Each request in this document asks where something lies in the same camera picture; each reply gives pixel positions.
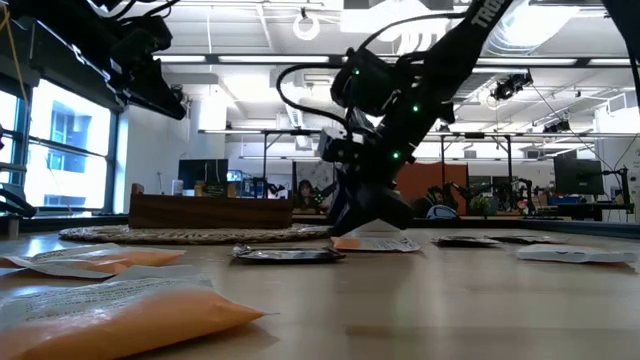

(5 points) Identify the white hanging ring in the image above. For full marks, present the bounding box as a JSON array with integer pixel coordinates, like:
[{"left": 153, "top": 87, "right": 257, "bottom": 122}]
[{"left": 292, "top": 7, "right": 322, "bottom": 42}]

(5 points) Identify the large office window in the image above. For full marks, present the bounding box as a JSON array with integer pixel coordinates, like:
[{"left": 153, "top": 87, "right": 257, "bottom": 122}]
[{"left": 0, "top": 78, "right": 119, "bottom": 215}]

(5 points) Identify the brown partition panel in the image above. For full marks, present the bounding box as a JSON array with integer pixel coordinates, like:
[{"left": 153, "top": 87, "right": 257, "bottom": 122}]
[{"left": 399, "top": 161, "right": 470, "bottom": 217}]

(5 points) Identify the wooden compartment tea tray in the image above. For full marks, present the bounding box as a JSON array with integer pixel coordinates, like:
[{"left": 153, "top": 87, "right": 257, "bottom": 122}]
[{"left": 128, "top": 182, "right": 294, "bottom": 230}]

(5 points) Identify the white orange Tazo tea packet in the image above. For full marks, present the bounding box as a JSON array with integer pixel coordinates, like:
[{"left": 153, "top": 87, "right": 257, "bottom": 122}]
[
  {"left": 0, "top": 264, "right": 269, "bottom": 360},
  {"left": 0, "top": 242, "right": 187, "bottom": 280},
  {"left": 515, "top": 243, "right": 640, "bottom": 265},
  {"left": 330, "top": 234, "right": 422, "bottom": 254}
]

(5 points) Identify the black ceiling mounted camera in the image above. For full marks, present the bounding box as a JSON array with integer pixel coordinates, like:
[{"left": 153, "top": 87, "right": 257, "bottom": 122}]
[{"left": 491, "top": 72, "right": 535, "bottom": 102}]

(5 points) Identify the round woven placemat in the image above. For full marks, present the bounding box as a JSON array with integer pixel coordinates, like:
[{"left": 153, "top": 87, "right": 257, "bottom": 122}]
[{"left": 58, "top": 223, "right": 335, "bottom": 246}]

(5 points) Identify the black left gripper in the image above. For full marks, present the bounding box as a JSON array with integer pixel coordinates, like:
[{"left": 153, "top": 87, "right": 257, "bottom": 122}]
[{"left": 102, "top": 13, "right": 189, "bottom": 121}]

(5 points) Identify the person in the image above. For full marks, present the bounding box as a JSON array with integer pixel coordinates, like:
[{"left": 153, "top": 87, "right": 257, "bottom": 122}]
[{"left": 293, "top": 178, "right": 324, "bottom": 211}]

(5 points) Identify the black tea packet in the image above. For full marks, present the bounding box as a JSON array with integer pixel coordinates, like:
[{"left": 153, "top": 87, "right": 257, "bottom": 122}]
[
  {"left": 487, "top": 234, "right": 569, "bottom": 245},
  {"left": 430, "top": 235, "right": 503, "bottom": 248},
  {"left": 231, "top": 243, "right": 347, "bottom": 265}
]

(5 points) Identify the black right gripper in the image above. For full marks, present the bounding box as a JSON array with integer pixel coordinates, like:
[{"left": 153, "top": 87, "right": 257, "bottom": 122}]
[{"left": 332, "top": 119, "right": 416, "bottom": 236}]

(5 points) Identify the silver ventilation duct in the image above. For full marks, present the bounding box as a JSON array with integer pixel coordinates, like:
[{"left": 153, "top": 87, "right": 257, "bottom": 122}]
[{"left": 484, "top": 0, "right": 624, "bottom": 57}]

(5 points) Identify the ceiling strip light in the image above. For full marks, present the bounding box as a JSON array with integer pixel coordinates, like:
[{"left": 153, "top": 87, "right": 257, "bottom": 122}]
[
  {"left": 474, "top": 57, "right": 580, "bottom": 67},
  {"left": 217, "top": 54, "right": 331, "bottom": 65},
  {"left": 154, "top": 54, "right": 208, "bottom": 64}
]

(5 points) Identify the white rounded device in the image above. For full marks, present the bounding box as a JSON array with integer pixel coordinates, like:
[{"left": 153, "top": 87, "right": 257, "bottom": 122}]
[{"left": 426, "top": 203, "right": 460, "bottom": 221}]

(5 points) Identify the black desktop monitor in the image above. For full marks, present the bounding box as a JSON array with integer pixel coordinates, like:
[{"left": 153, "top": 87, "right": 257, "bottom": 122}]
[
  {"left": 552, "top": 157, "right": 606, "bottom": 197},
  {"left": 177, "top": 158, "right": 230, "bottom": 191}
]

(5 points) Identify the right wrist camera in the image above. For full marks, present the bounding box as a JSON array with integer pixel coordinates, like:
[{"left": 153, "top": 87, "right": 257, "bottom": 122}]
[{"left": 318, "top": 128, "right": 364, "bottom": 162}]

